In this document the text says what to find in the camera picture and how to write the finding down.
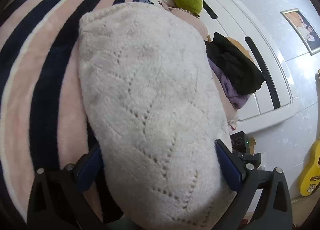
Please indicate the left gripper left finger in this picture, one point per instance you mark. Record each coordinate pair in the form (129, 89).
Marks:
(57, 201)

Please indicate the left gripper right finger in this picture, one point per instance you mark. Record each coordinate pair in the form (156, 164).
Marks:
(273, 210)

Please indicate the cream knit cardigan with bows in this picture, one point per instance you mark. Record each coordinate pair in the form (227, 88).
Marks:
(155, 110)

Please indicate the purple knit garment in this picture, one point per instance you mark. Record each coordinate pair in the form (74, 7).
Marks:
(237, 100)

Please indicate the yellow ukulele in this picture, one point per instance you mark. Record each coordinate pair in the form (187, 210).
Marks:
(308, 180)

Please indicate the black folded garment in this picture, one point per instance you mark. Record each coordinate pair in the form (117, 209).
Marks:
(244, 75)

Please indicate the striped fleece blanket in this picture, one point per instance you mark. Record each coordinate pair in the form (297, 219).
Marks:
(43, 121)

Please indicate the orange plush bear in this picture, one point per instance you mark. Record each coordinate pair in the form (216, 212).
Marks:
(240, 48)

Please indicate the framed portrait photo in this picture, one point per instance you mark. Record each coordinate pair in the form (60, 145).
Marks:
(303, 28)

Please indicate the white bed headboard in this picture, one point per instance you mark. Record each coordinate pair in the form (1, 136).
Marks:
(277, 99)

